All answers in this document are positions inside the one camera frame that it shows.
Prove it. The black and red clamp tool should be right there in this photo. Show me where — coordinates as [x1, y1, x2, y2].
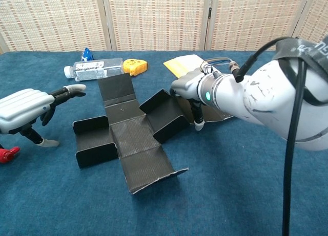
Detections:
[0, 146, 21, 164]

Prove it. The small blue packet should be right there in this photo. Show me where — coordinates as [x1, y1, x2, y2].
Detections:
[80, 47, 94, 62]

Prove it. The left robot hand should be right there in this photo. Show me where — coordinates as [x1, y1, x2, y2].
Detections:
[0, 83, 87, 147]

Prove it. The woven folding screen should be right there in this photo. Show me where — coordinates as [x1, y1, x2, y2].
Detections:
[0, 0, 328, 55]

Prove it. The blue carpeted table surface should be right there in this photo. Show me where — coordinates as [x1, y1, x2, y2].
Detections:
[0, 50, 328, 236]

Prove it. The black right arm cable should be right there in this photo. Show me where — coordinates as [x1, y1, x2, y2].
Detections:
[230, 36, 307, 236]

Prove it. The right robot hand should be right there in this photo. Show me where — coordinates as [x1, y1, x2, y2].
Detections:
[170, 68, 206, 132]

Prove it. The black cardboard box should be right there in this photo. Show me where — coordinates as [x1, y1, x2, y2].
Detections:
[72, 73, 235, 195]

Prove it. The clear plastic bottle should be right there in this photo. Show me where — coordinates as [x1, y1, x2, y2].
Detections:
[64, 57, 124, 82]

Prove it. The yellow tape measure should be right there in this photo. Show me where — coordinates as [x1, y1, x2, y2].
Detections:
[122, 58, 149, 77]

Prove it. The yellow and white booklet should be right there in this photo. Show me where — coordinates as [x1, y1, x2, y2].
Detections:
[163, 54, 206, 79]

